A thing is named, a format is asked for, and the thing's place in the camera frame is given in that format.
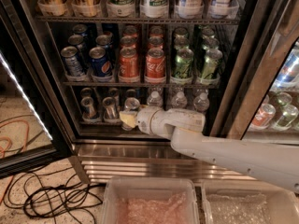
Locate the clear plastic bin pink wrap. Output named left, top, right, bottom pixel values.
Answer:
left=100, top=176, right=200, bottom=224

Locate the steel fridge base grille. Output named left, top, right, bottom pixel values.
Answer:
left=69, top=144, right=251, bottom=184

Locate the water bottle front middle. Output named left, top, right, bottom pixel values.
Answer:
left=171, top=91, right=188, bottom=108

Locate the red coca-cola can front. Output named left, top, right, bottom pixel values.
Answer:
left=146, top=48, right=165, bottom=78

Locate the green soda can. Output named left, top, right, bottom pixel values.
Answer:
left=172, top=49, right=193, bottom=79
left=200, top=49, right=222, bottom=79

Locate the water bottle front right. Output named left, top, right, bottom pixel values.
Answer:
left=193, top=92, right=209, bottom=112

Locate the water bottle front left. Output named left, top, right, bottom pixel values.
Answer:
left=147, top=91, right=163, bottom=107

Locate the wire shelf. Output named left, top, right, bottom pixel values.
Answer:
left=63, top=81, right=219, bottom=89
left=36, top=15, right=240, bottom=25

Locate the orange soda can front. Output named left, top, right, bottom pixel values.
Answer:
left=120, top=48, right=139, bottom=78

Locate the orange cable on floor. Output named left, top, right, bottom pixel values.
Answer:
left=0, top=118, right=31, bottom=205

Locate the water bottle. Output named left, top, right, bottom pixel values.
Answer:
left=193, top=92, right=209, bottom=112
left=147, top=91, right=163, bottom=107
left=171, top=91, right=188, bottom=108

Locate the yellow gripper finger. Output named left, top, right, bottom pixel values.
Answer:
left=120, top=111, right=137, bottom=128

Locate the green soda can front right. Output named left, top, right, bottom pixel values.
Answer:
left=200, top=49, right=222, bottom=79

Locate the blue pepsi can front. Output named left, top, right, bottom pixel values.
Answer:
left=89, top=47, right=112, bottom=77

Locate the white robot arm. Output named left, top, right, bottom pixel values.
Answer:
left=120, top=106, right=299, bottom=193

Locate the middle wire shelf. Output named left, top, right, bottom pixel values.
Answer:
left=63, top=81, right=219, bottom=89

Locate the green soda can front left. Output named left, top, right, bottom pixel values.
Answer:
left=172, top=49, right=193, bottom=79

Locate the black cable on floor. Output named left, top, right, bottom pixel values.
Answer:
left=3, top=161, right=106, bottom=224

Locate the open fridge glass door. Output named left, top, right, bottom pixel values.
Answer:
left=0, top=7, right=71, bottom=178

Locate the upper wire shelf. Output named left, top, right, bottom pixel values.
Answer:
left=36, top=15, right=240, bottom=25

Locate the redbull can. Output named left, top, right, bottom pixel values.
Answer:
left=103, top=97, right=119, bottom=119
left=80, top=97, right=99, bottom=119
left=121, top=97, right=140, bottom=131

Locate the diet pepsi can front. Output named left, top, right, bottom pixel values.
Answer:
left=61, top=46, right=85, bottom=77

